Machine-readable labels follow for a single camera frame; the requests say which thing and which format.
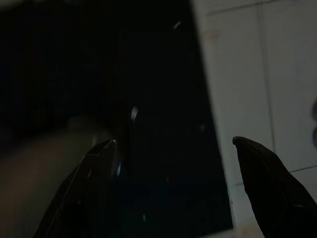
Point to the large black straight-edged object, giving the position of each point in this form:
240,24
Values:
168,99

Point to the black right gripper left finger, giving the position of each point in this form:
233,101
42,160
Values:
94,188

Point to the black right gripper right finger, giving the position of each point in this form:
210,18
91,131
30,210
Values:
277,198

